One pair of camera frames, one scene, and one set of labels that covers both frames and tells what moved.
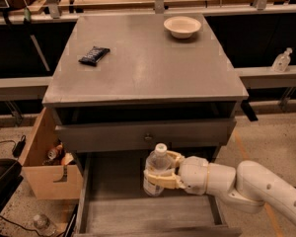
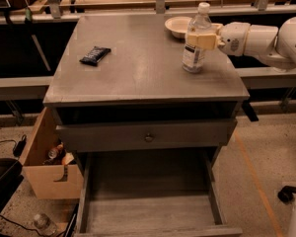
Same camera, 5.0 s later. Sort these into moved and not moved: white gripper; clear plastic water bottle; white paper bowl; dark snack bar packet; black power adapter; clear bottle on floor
Moved: clear plastic water bottle; white gripper
Not moved: white paper bowl; clear bottle on floor; dark snack bar packet; black power adapter
